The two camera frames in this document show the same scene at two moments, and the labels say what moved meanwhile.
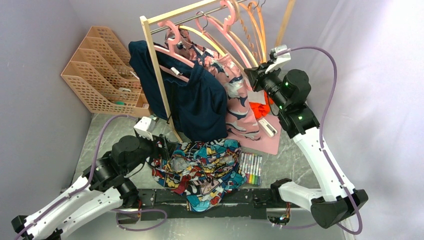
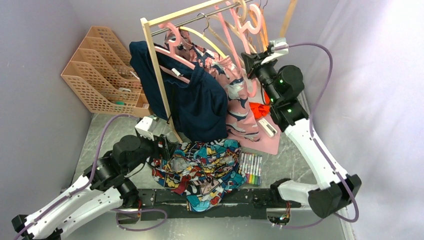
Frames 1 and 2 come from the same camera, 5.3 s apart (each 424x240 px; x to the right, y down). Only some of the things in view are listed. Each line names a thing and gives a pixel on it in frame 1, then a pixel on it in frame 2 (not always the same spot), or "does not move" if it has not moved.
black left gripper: [164, 151] does not move
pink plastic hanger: [227, 23] to [243, 32]
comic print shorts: [204, 170] does not move
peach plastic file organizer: [102, 77] does not move
